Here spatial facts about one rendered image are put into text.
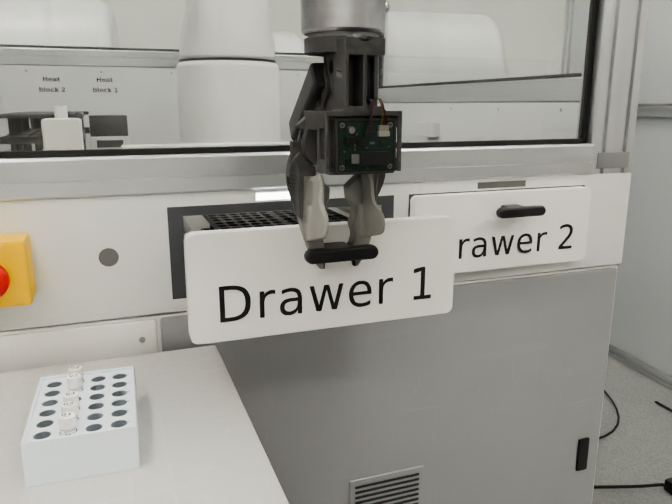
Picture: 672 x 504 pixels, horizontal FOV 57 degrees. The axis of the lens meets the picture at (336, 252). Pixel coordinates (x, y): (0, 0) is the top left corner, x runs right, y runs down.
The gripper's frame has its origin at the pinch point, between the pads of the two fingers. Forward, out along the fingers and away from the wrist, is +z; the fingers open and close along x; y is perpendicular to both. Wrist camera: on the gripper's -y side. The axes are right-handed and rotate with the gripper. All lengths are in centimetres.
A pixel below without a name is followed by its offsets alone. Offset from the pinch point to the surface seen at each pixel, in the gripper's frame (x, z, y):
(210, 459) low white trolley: -14.7, 14.4, 9.7
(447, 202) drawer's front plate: 21.7, -1.6, -15.9
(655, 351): 174, 79, -114
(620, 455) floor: 120, 90, -74
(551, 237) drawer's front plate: 39.3, 4.5, -15.9
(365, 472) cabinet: 11.0, 37.9, -17.7
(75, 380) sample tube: -25.0, 9.6, 0.5
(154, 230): -16.3, 0.0, -17.6
